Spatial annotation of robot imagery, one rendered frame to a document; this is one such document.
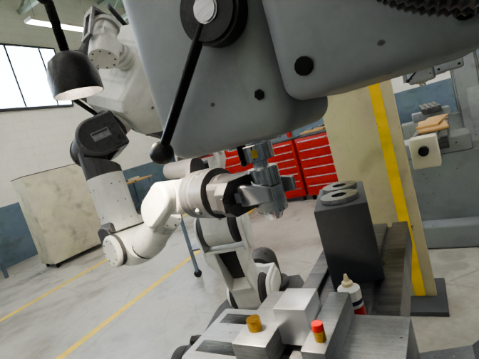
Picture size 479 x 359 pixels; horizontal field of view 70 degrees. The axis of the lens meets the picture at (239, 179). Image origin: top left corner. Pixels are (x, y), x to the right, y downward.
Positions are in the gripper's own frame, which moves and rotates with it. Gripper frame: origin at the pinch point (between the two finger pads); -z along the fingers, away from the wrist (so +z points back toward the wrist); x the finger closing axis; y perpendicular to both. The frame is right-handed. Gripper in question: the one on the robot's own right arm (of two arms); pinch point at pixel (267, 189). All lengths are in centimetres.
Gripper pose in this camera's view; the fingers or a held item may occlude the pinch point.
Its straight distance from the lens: 51.2
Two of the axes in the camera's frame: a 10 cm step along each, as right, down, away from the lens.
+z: -6.8, 0.8, 7.3
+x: 6.9, -2.9, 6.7
